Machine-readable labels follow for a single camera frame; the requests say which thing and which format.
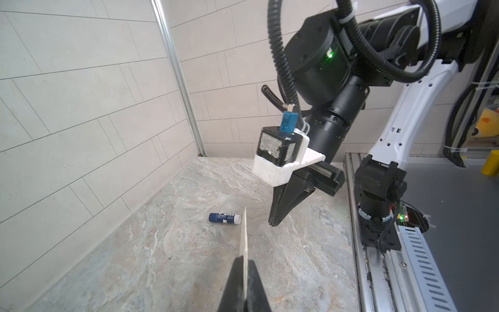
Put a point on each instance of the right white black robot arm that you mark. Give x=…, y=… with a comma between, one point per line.
x=329, y=72

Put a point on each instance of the right circuit board module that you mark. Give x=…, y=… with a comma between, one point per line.
x=409, y=216

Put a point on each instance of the blue white glue stick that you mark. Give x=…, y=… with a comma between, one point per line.
x=225, y=218

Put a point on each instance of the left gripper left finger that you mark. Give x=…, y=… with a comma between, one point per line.
x=233, y=298

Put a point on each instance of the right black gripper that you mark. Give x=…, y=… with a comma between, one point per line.
x=323, y=176

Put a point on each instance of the yellow object behind rig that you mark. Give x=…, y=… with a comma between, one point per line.
x=491, y=166

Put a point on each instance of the aluminium mounting rail frame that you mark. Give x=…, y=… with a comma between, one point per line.
x=385, y=281

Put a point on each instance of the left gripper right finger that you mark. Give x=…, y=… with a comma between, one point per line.
x=256, y=300

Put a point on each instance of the white slotted cable duct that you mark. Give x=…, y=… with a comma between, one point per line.
x=429, y=280

